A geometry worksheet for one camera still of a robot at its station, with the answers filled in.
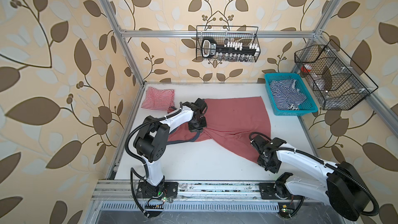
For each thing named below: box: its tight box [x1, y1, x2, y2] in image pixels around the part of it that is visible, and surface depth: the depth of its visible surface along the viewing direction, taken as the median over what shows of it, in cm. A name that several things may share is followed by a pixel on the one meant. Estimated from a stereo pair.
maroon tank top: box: [167, 95, 272, 163], surface depth 96 cm
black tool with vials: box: [201, 37, 261, 61], surface depth 85 cm
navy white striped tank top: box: [269, 78, 308, 111], surface depth 110 cm
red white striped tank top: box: [140, 86, 175, 111], surface depth 111 cm
